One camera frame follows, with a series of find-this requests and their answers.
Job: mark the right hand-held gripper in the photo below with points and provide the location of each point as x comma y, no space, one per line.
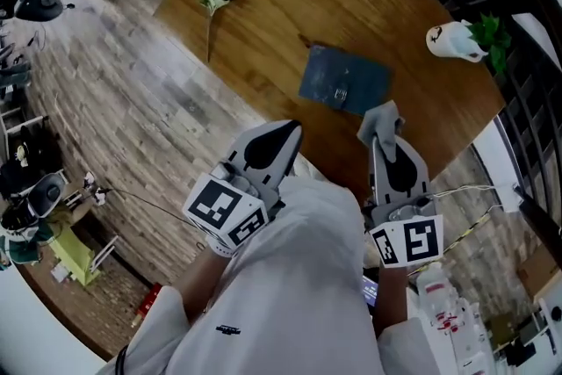
417,239

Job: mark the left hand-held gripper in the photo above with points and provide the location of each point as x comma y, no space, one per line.
219,211

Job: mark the grey knitted cloth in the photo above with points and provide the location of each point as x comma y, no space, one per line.
382,123

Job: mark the blue mat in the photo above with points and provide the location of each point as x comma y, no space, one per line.
325,74

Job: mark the person's left forearm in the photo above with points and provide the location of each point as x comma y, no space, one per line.
202,285

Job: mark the person's right forearm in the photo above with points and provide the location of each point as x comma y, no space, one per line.
393,298

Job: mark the yellow black striped tape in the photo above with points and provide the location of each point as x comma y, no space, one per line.
470,230

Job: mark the white wristwatch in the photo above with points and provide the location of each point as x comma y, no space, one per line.
221,250

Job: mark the white socket box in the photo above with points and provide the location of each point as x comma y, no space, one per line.
511,197

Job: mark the white plastic jug red label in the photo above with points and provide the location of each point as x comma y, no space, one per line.
434,290

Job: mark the small lit display screen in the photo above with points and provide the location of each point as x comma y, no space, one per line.
370,292

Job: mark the person's white shirt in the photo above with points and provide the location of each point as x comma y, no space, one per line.
285,276

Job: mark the cardboard box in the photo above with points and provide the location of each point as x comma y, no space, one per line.
542,270

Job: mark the green leafy sprig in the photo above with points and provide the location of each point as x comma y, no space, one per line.
487,33

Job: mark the red box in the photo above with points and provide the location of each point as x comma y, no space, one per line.
149,303

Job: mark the yellow green bench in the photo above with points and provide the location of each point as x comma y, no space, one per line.
74,254

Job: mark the grey office chair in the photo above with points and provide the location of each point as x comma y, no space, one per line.
46,193

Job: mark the black chair base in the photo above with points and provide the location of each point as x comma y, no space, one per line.
39,6

